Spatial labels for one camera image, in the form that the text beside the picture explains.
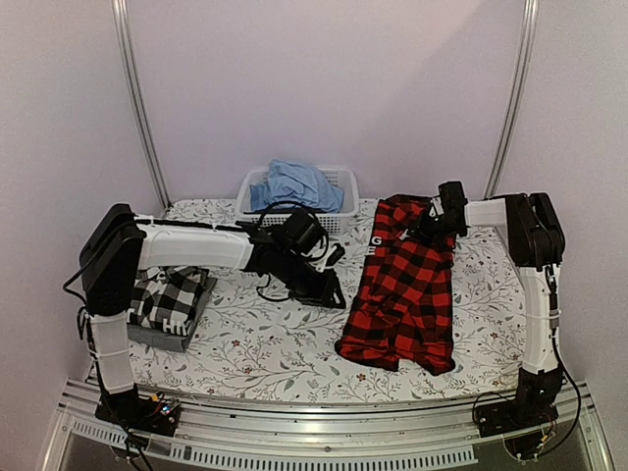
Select right aluminium post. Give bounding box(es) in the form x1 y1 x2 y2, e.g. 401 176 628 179
483 0 540 199

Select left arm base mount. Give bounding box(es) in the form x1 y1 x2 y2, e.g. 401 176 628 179
95 379 181 437

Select blue shirt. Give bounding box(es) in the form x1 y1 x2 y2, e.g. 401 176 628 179
249 159 344 213

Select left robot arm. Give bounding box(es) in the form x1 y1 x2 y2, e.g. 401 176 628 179
63 203 346 426

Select aluminium post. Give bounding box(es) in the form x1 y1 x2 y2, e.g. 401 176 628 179
111 0 172 209
483 0 540 199

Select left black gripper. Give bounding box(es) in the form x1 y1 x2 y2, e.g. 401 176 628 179
276 251 346 309

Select left aluminium post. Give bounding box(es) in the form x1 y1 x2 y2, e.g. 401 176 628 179
111 0 172 209

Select white plastic basket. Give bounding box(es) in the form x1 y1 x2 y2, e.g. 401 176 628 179
235 165 359 235

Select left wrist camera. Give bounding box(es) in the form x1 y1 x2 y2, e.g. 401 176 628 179
278 208 345 272

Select aluminium front rail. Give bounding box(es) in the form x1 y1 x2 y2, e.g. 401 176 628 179
41 380 619 470

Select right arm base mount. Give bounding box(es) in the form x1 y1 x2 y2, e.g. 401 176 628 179
471 392 558 461

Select floral tablecloth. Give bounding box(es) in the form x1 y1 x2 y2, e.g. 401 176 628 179
130 200 526 404

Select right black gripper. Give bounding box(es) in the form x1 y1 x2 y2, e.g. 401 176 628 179
410 209 458 246

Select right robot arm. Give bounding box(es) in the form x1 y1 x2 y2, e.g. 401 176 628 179
406 182 565 428

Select red black plaid shirt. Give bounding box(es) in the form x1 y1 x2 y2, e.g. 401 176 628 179
335 194 455 376

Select folded grey shirt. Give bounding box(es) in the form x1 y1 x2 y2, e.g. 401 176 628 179
127 275 217 353

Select folded black white plaid shirt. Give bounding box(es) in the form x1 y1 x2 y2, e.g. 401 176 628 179
127 266 211 337

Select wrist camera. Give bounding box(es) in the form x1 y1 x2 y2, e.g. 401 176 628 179
278 208 345 272
429 181 467 219

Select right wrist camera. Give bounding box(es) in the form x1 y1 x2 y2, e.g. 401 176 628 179
429 181 467 219

